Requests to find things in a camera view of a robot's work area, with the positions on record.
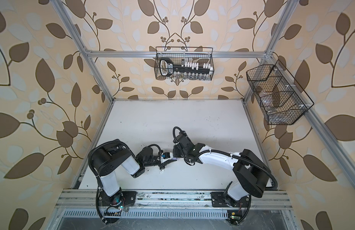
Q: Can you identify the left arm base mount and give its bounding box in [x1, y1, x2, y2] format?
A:
[96, 189, 137, 225]

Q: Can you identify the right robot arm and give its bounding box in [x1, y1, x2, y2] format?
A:
[173, 126, 278, 202]

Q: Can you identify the black wire basket right wall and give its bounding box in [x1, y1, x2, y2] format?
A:
[246, 60, 314, 125]

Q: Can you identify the black wire basket wall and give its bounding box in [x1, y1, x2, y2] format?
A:
[154, 46, 215, 81]
[246, 60, 314, 125]

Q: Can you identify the black tool with white bits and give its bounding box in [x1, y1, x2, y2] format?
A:
[156, 57, 214, 77]

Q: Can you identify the aluminium rail front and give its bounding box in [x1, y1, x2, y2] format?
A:
[55, 189, 293, 215]

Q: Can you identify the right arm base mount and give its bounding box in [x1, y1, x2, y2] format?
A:
[211, 192, 252, 226]

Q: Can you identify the black wire basket back wall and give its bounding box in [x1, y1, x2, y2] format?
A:
[154, 46, 215, 81]

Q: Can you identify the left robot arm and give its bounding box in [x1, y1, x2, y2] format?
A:
[88, 139, 177, 198]

